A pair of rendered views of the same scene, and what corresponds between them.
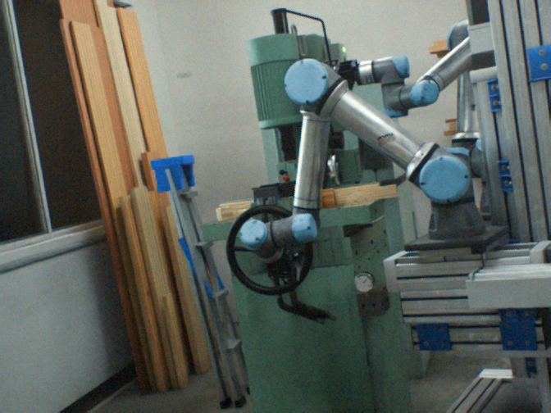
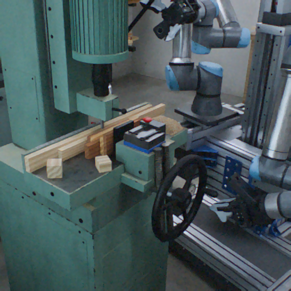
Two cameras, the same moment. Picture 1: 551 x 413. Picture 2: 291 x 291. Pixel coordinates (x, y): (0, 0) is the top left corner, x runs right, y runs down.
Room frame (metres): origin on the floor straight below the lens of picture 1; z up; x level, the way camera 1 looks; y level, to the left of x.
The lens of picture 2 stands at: (2.26, 1.05, 1.51)
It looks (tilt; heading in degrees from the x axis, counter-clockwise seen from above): 27 degrees down; 288
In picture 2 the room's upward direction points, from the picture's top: 2 degrees clockwise
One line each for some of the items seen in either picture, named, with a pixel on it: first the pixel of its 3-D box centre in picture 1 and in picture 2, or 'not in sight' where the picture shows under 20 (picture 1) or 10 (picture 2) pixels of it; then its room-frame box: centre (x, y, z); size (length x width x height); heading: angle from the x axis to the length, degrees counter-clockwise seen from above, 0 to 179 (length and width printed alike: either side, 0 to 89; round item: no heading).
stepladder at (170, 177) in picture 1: (202, 279); not in sight; (3.63, 0.38, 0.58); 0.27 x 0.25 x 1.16; 76
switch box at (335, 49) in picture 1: (337, 65); not in sight; (3.03, -0.32, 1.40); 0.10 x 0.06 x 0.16; 160
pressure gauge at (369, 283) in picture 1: (365, 283); (187, 191); (2.49, -0.25, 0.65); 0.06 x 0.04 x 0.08; 70
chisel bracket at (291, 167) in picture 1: (293, 173); (98, 105); (2.80, -0.08, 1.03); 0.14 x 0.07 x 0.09; 160
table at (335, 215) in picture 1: (289, 221); (125, 158); (2.68, -0.04, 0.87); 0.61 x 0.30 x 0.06; 70
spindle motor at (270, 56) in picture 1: (277, 82); (99, 7); (2.78, -0.07, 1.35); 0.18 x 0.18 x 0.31
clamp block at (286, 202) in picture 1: (278, 211); (145, 154); (2.60, -0.01, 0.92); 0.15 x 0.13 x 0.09; 70
